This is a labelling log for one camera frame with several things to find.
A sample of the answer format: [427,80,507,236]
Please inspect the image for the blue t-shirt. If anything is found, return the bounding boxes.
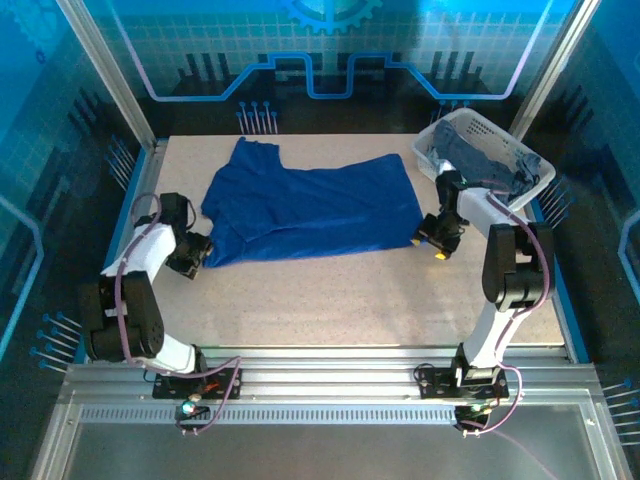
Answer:
[200,136,425,270]

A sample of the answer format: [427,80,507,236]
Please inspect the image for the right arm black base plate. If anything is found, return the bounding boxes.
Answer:
[417,363,510,401]

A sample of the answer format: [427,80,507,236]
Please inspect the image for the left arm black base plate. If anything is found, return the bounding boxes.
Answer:
[152,367,244,401]

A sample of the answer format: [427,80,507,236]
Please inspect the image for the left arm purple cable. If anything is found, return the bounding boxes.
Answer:
[113,192,244,437]

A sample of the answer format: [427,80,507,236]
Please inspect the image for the grey-blue t-shirt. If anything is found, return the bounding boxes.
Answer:
[431,121,517,202]

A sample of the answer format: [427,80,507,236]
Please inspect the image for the aluminium frame post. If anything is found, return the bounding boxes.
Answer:
[54,0,159,151]
[507,0,601,144]

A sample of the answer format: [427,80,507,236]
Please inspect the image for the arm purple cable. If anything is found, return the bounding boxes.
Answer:
[113,192,244,437]
[458,189,557,480]

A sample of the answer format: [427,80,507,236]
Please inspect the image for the small lit circuit board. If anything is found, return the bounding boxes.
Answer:
[453,402,494,427]
[174,394,211,422]

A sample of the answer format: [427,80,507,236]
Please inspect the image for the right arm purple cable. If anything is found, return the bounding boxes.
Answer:
[458,189,557,480]

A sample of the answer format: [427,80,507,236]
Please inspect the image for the slotted grey cable duct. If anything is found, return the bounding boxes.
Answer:
[79,403,591,426]

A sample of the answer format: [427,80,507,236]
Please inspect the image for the dark navy t-shirt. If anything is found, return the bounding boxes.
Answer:
[508,151,545,197]

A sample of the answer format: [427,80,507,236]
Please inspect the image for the aluminium mounting rail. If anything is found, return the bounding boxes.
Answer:
[64,348,601,407]

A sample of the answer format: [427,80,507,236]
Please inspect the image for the white plastic laundry basket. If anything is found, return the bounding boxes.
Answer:
[410,107,557,212]

